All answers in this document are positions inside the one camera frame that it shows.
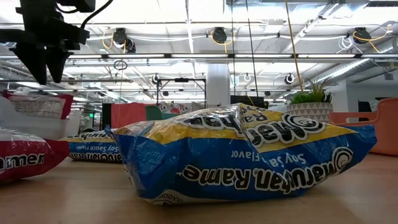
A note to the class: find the orange plastic bin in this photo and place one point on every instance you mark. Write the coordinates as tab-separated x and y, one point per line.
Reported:
387	124

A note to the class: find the blue soy sauce ramen pack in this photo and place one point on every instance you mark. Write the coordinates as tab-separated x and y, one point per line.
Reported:
217	155
93	147

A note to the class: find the black monitor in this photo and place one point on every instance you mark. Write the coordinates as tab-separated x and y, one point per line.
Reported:
245	100

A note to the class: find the tan hanging rod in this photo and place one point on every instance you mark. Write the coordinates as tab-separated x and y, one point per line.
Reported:
294	46

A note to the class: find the black gantry frame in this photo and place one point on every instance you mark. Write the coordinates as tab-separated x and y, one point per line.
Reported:
182	80

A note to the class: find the red partition panel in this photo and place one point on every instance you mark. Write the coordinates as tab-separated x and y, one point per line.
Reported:
127	115

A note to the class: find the black overhead light rail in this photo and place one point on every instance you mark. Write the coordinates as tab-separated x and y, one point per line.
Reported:
199	56

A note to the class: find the white building column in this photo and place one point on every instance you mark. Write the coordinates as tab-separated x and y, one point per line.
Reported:
217	87

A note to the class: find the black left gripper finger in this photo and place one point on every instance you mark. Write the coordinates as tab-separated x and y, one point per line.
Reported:
56	63
35	63

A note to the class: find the small black ceiling reel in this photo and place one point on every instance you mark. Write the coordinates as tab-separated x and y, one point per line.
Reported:
286	80
155	79

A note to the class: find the red beef ramen pack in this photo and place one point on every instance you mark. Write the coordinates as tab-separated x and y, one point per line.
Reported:
25	155
37	105

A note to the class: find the potted plant patterned white pot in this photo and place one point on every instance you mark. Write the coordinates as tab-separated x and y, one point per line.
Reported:
308	112

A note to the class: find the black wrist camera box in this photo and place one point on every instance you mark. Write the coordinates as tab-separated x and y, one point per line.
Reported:
77	4

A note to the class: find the white background machine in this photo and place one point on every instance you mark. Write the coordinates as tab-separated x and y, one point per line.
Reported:
21	91

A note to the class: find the clear plastic bin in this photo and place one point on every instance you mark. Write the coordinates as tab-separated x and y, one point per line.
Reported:
46	129

